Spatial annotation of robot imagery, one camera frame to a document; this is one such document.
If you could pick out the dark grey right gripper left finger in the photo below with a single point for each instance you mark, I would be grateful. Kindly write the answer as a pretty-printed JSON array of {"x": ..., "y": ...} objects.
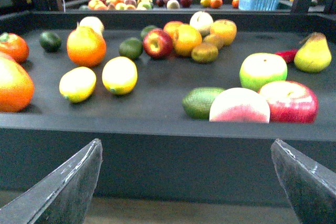
[{"x": 64, "y": 195}]

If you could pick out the yellow green pear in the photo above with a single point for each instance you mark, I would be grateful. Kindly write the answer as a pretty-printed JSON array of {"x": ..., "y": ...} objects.
[{"x": 314, "y": 54}]

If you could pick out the pink white peach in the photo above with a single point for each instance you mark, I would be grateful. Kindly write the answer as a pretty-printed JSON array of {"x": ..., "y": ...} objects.
[{"x": 239, "y": 105}]

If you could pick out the large red apple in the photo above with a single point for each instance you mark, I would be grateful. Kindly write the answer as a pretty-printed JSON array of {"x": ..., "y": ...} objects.
[{"x": 290, "y": 102}]

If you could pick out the red yellow apple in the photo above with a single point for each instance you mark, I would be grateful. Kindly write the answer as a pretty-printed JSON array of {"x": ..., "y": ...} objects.
[{"x": 158, "y": 44}]

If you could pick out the green apple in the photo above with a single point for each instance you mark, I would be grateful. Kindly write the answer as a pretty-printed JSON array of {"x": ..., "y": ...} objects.
[{"x": 262, "y": 68}]

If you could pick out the yellow lemon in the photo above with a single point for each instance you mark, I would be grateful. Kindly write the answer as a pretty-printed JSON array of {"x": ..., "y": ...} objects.
[
  {"x": 77, "y": 84},
  {"x": 120, "y": 75}
]

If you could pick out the red chili pepper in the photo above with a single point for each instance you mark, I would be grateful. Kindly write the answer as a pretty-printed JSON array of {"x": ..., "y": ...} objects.
[{"x": 287, "y": 55}]

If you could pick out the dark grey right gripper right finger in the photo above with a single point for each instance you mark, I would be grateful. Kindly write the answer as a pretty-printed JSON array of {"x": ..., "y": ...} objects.
[{"x": 308, "y": 185}]

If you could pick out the brown kiwi front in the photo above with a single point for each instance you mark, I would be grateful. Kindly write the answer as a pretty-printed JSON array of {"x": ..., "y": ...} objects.
[{"x": 204, "y": 53}]

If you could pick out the dark green lime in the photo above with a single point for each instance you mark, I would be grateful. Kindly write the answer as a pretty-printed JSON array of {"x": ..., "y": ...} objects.
[{"x": 50, "y": 41}]

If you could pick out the yellow orange fruit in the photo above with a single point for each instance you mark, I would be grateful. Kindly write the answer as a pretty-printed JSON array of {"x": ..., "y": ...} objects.
[{"x": 185, "y": 39}]

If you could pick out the orange persimmon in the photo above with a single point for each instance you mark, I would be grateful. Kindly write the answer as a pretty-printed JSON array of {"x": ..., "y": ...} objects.
[{"x": 14, "y": 46}]

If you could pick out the large orange fruit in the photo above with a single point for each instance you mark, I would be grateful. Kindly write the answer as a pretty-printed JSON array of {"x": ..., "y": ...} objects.
[{"x": 85, "y": 47}]

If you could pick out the orange mango fruit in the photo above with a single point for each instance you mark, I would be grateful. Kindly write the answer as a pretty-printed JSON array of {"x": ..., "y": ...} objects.
[{"x": 17, "y": 87}]

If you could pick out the black shelf tray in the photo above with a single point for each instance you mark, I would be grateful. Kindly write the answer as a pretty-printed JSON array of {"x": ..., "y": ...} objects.
[
  {"x": 151, "y": 148},
  {"x": 315, "y": 6}
]

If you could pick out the brown kiwi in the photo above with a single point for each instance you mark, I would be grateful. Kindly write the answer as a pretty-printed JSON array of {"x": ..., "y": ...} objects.
[
  {"x": 204, "y": 53},
  {"x": 215, "y": 40}
]

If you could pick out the brown kiwi back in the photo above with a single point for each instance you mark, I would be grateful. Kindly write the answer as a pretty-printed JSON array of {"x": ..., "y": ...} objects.
[{"x": 215, "y": 40}]

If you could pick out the pale white pear left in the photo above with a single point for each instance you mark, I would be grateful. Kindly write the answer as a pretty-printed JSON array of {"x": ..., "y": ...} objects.
[{"x": 93, "y": 22}]

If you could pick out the green avocado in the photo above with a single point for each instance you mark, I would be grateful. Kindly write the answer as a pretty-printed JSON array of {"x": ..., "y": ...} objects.
[{"x": 197, "y": 103}]

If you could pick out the far black shelf tray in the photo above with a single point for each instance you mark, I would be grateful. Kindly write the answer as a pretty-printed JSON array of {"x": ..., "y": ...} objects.
[{"x": 315, "y": 6}]

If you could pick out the green lime near apple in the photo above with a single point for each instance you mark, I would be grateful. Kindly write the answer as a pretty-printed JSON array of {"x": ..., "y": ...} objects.
[{"x": 131, "y": 48}]

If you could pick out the white pear with stem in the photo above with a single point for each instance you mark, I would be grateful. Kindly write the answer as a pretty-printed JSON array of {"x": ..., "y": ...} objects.
[{"x": 202, "y": 22}]

